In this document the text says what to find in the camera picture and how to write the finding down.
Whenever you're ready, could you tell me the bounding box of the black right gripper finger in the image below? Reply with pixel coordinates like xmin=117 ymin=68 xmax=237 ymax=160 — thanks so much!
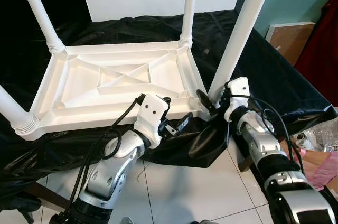
xmin=196 ymin=89 xmax=217 ymax=115

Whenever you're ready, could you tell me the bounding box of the white plastic table top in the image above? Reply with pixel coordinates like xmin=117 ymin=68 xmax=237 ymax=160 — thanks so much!
xmin=13 ymin=39 xmax=220 ymax=141

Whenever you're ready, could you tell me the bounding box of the brown wooden table leg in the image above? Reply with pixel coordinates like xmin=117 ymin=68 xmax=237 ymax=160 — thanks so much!
xmin=237 ymin=147 xmax=254 ymax=173
xmin=24 ymin=182 xmax=72 ymax=210

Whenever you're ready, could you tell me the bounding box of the black plastic table cover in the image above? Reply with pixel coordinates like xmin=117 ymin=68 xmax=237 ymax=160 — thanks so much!
xmin=0 ymin=10 xmax=337 ymax=203

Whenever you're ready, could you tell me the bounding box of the clear plastic bag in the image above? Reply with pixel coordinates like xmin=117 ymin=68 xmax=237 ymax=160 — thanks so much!
xmin=293 ymin=118 xmax=338 ymax=153

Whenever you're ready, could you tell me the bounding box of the dark red fabric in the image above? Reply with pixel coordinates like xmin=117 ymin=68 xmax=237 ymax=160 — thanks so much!
xmin=294 ymin=0 xmax=338 ymax=108

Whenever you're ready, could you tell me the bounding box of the pink plastic bag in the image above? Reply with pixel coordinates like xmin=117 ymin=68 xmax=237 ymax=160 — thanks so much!
xmin=288 ymin=139 xmax=338 ymax=192

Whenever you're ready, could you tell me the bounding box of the black chair base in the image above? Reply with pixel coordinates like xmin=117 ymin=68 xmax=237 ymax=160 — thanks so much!
xmin=0 ymin=191 xmax=43 ymax=223

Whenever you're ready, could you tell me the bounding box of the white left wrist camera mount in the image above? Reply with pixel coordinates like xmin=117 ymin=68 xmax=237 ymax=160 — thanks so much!
xmin=133 ymin=93 xmax=171 ymax=148

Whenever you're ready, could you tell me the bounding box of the brown board with white frame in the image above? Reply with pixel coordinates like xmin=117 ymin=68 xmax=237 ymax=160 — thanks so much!
xmin=264 ymin=22 xmax=316 ymax=66

